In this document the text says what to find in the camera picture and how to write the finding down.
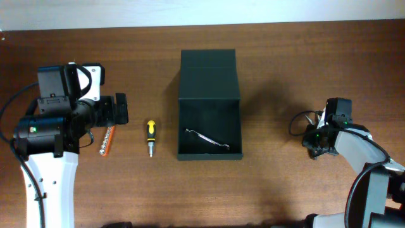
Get orange socket bit rail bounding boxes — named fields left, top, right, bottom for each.
left=99, top=126, right=116, bottom=156

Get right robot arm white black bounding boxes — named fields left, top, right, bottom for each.
left=301, top=122, right=404, bottom=227

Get black open gift box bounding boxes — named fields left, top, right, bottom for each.
left=177, top=49, right=243, bottom=161

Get orange black long-nose pliers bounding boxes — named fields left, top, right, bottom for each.
left=305, top=113, right=321, bottom=127

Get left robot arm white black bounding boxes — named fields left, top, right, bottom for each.
left=11, top=93, right=128, bottom=227

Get yellow black stubby screwdriver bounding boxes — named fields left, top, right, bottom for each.
left=146, top=120, right=156, bottom=158

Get silver ring wrench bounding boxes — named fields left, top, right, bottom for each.
left=185, top=128, right=230, bottom=150

